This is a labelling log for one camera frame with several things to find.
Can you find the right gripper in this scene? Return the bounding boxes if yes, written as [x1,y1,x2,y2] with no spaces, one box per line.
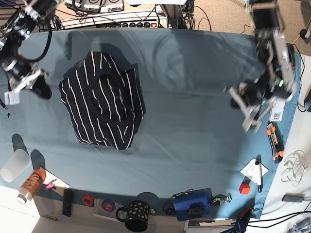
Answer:
[9,68,52,99]

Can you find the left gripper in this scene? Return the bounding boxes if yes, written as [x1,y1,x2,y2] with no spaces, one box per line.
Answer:
[223,82,276,120]

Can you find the navy white striped t-shirt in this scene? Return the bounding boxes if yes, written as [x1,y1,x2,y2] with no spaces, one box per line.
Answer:
[59,51,145,150]

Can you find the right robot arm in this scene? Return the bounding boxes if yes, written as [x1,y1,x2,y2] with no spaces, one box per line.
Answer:
[0,0,63,100]

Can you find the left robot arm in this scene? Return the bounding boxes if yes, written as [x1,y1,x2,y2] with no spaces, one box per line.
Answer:
[224,0,296,122]

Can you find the grey blister package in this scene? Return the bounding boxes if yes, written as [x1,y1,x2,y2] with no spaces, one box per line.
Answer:
[269,99,286,122]

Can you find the teal table cloth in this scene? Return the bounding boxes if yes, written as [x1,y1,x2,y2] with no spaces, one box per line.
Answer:
[0,28,302,221]

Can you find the orange black utility knife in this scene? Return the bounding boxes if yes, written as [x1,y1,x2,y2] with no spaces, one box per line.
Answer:
[267,122,283,164]

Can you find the white black marker pen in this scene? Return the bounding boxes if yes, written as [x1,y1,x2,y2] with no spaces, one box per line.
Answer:
[255,160,262,193]

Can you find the white paper card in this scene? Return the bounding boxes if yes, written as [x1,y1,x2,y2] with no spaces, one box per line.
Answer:
[240,158,269,183]

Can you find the translucent plastic cup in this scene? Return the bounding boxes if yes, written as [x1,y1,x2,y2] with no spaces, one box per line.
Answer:
[0,149,31,183]

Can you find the red black clamp tool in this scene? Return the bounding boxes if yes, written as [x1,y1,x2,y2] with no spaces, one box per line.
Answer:
[287,43,296,69]

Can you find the red cube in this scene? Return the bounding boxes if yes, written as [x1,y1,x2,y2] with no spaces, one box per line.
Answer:
[239,183,250,195]

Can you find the orange labelled bottle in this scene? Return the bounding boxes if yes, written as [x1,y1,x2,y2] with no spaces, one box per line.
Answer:
[17,168,46,205]

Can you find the metal carabiner keys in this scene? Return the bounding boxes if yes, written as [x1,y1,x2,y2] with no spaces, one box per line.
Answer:
[210,193,232,206]

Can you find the pink small figurine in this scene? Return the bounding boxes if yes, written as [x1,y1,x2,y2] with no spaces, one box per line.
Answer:
[45,179,56,190]

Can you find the grey flat device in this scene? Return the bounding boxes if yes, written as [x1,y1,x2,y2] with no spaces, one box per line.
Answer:
[282,193,304,203]

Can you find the black remote control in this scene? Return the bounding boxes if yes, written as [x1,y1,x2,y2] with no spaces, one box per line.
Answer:
[62,189,73,217]

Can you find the white power strip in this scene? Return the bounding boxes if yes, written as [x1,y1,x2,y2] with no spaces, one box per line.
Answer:
[96,21,165,28]

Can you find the blue box with knob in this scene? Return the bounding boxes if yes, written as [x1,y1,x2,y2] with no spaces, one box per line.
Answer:
[173,192,210,221]

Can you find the red tape roll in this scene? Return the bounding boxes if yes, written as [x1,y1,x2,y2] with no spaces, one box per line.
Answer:
[81,195,94,207]

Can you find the green yellow battery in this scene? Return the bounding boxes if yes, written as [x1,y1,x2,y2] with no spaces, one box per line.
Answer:
[46,215,58,221]

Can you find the purple tape roll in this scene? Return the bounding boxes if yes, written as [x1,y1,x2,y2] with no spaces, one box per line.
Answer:
[101,199,115,212]

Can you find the black mug yellow pattern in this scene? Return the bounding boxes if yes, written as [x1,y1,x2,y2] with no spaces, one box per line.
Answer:
[116,200,150,233]

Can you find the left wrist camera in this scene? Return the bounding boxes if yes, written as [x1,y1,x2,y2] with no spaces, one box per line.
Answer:
[242,112,261,133]

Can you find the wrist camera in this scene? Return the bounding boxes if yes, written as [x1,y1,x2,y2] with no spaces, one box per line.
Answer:
[4,91,20,105]
[242,112,261,133]

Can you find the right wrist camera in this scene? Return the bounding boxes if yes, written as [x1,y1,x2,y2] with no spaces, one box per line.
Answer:
[4,91,20,105]

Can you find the white coiled cable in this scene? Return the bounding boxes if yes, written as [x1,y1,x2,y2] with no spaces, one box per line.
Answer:
[280,150,309,187]

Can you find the blue handled tool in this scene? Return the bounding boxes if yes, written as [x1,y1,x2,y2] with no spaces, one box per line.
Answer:
[221,207,253,233]

